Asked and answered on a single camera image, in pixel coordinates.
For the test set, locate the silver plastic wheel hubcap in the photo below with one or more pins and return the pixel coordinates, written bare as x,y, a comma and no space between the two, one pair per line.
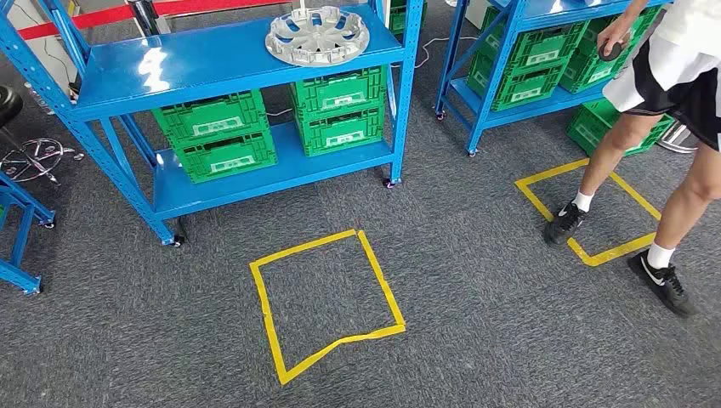
315,36

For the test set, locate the black round object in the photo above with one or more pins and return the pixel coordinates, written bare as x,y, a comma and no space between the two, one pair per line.
609,50

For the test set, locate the blue metal shelf rack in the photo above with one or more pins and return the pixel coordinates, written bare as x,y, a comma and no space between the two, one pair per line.
25,205
225,56
563,14

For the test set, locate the yellow tape square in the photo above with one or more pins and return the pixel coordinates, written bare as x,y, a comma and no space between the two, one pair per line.
270,315
532,194

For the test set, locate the chrome round base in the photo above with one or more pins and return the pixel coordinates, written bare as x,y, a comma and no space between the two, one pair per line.
676,141

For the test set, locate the red barrier belt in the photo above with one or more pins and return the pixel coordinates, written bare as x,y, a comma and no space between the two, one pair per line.
84,20

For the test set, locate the standing person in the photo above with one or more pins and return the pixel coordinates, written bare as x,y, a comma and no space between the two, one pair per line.
687,56

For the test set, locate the black stool with chrome base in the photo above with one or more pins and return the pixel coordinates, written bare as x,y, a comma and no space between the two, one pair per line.
8,104

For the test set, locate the chrome barrier post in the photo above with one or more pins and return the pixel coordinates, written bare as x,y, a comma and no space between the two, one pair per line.
147,17

